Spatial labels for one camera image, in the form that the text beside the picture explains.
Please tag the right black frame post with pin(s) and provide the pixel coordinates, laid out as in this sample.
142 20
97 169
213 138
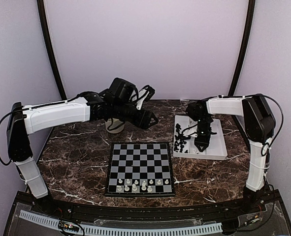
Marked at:
243 47

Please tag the white king chess piece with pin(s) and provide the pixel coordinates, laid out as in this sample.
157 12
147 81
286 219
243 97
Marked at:
143 187

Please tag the black chess pieces pile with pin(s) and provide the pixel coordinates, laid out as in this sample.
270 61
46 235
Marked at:
180 139

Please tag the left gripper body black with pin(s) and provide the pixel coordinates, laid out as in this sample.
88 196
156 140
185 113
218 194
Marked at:
120 112

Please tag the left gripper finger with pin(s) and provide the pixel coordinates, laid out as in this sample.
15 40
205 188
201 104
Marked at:
153 118
150 124

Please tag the left black frame post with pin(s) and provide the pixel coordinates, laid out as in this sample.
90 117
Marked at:
49 48

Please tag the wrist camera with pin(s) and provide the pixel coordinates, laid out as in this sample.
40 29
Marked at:
189 132
144 95

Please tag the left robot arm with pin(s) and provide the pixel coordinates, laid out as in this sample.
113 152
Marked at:
87 106

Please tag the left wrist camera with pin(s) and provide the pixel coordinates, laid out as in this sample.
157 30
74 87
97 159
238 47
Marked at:
144 95

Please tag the black and grey chessboard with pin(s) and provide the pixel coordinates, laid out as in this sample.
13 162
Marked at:
140 161

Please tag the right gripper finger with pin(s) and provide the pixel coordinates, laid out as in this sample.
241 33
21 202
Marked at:
199 147
204 146

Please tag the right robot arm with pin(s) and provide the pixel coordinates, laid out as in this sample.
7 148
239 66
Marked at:
259 124

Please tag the white queen chess piece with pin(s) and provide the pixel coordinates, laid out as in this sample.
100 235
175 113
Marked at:
134 187

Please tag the white divided plastic tray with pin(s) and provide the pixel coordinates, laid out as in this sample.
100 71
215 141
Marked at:
191 141

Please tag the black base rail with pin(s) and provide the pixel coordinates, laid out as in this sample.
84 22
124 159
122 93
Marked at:
87 213

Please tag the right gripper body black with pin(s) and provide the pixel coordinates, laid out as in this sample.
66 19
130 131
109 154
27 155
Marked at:
204 124

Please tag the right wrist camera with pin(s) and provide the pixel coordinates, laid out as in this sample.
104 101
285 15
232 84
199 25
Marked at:
189 132

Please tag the white ribbed cup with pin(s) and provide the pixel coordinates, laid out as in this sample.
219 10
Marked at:
114 126

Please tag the black frame post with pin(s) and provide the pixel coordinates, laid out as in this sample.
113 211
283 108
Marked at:
243 47
49 48

